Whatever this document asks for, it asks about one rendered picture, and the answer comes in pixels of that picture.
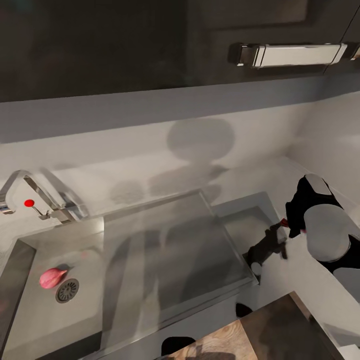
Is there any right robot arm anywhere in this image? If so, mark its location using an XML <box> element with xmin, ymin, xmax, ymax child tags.
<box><xmin>285</xmin><ymin>174</ymin><xmax>360</xmax><ymax>304</ymax></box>

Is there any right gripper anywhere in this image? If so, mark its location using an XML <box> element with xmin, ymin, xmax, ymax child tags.
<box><xmin>285</xmin><ymin>202</ymin><xmax>306</xmax><ymax>238</ymax></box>

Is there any vidalia onion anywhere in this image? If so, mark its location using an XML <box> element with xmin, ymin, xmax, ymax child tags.
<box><xmin>39</xmin><ymin>267</ymin><xmax>67</xmax><ymax>290</ymax></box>

